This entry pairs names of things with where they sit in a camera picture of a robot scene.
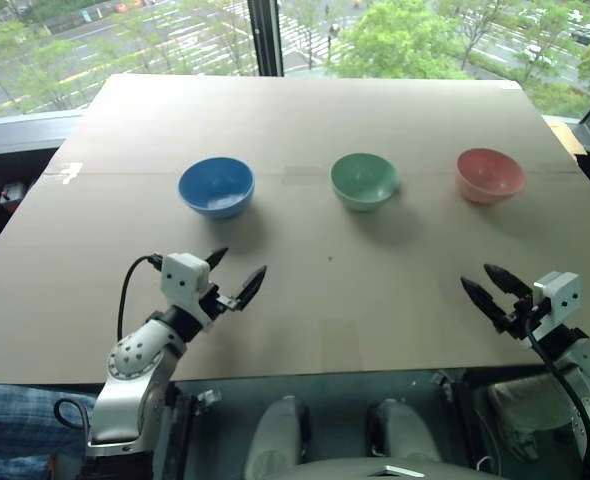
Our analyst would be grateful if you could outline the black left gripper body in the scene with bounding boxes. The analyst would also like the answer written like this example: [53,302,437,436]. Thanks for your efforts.
[198,282,241,324]

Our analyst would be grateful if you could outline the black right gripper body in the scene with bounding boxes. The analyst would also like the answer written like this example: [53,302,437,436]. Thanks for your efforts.
[496,291,545,342]

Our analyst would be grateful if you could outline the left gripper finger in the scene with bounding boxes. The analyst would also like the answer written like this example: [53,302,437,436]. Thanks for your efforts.
[234,265,269,312]
[205,246,230,274]

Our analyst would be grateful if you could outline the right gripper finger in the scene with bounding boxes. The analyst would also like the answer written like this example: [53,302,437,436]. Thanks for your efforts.
[460,275,510,333]
[483,263,535,301]

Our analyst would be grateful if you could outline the brown cardboard sheet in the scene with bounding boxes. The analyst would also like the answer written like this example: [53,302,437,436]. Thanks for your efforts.
[0,73,590,386]

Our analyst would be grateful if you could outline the blue bowl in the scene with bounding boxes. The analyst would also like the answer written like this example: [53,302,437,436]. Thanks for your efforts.
[177,156,256,220]

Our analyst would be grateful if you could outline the beige cushion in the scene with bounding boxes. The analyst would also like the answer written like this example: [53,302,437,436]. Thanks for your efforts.
[488,374,579,432]

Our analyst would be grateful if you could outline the red bowl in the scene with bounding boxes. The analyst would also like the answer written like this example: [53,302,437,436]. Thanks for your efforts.
[455,147,527,206]

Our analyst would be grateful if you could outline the grey rounded shell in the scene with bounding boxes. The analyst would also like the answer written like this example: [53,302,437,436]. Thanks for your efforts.
[366,397,447,467]

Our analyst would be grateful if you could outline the green bowl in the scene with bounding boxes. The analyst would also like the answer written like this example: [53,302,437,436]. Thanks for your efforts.
[329,152,401,212]

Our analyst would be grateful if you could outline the blue plaid cloth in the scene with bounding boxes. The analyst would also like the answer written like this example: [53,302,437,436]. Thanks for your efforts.
[0,383,97,480]

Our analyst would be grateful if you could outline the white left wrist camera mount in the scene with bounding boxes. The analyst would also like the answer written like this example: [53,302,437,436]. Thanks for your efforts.
[160,252,211,331]

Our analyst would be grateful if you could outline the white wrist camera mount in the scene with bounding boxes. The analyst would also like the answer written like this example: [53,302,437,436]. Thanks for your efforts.
[160,252,211,331]
[531,270,585,337]

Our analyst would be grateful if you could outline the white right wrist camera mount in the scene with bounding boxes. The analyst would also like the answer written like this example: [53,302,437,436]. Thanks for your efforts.
[531,270,585,337]

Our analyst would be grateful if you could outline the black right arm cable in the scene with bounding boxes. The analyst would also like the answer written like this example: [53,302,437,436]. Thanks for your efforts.
[526,333,590,474]

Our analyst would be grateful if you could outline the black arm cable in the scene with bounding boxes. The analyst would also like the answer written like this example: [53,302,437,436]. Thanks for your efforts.
[526,333,590,474]
[117,254,165,342]

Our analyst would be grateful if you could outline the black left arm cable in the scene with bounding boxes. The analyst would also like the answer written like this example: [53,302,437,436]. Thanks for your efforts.
[117,254,165,342]

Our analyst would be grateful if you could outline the black cable loop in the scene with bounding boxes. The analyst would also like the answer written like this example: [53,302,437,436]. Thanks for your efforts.
[53,397,92,432]

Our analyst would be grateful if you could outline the black window frame post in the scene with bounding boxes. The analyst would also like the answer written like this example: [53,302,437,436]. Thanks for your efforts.
[246,0,287,78]

